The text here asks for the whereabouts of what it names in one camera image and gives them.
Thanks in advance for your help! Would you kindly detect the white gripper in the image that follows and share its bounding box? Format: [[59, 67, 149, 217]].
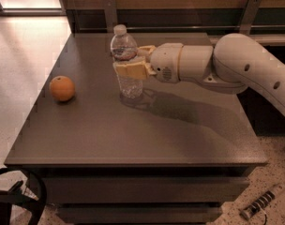
[[112, 43, 184, 83]]

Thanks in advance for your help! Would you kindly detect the clear plastic water bottle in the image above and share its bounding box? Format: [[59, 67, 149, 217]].
[[111, 24, 143, 99]]

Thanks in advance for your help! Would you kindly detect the black round robot base part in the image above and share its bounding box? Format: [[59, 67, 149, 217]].
[[0, 169, 47, 225]]

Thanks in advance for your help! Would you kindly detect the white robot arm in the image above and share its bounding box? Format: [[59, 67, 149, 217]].
[[113, 34, 285, 116]]

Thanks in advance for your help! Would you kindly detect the orange fruit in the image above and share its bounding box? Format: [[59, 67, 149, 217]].
[[49, 76, 75, 102]]

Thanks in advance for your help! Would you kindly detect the grey drawer cabinet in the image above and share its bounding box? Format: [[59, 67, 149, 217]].
[[6, 34, 267, 210]]

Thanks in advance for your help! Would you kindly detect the upper grey drawer front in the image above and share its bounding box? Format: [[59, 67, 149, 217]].
[[44, 177, 249, 203]]

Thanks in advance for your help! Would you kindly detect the grey drawer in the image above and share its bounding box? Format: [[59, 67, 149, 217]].
[[44, 177, 249, 203], [57, 206, 221, 224]]

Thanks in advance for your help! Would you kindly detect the lower grey drawer front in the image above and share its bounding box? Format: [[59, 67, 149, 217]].
[[57, 206, 221, 224]]

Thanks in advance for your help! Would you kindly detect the white power strip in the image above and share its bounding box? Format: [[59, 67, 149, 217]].
[[240, 183, 285, 220]]

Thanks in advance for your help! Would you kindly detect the left metal wall bracket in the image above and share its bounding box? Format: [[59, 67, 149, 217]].
[[102, 0, 118, 33]]

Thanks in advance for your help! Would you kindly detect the metal wall bracket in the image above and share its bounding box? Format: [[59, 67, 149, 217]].
[[238, 0, 262, 35], [102, 0, 118, 33]]

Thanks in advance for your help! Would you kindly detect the horizontal metal rail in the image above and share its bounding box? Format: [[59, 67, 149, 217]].
[[76, 23, 285, 33]]

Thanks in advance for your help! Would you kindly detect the right metal wall bracket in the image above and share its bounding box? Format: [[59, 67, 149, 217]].
[[238, 0, 262, 35]]

